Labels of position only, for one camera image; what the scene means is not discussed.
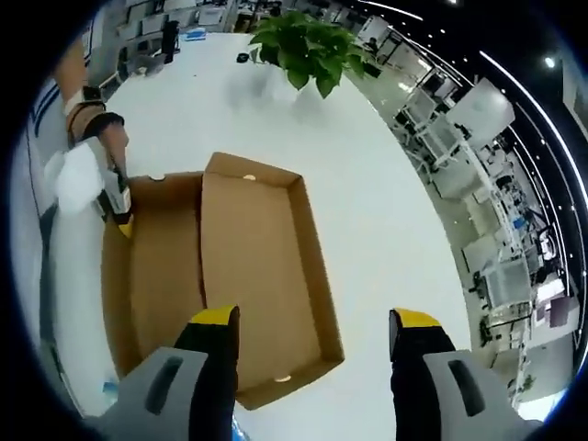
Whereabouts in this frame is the person's left hand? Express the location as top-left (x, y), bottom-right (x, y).
top-left (67, 103), bottom-right (131, 178)

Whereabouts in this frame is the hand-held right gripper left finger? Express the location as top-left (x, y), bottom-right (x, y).
top-left (103, 303), bottom-right (243, 441)

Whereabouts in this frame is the brown cardboard shoe box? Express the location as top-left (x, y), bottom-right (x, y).
top-left (100, 151), bottom-right (346, 412)

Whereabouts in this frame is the green potted plant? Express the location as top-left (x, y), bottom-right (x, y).
top-left (247, 11), bottom-right (369, 107)

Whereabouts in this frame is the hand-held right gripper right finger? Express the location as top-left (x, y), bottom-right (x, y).
top-left (388, 307), bottom-right (544, 441)

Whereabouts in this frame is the black bottle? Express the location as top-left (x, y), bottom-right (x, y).
top-left (161, 20), bottom-right (181, 66)

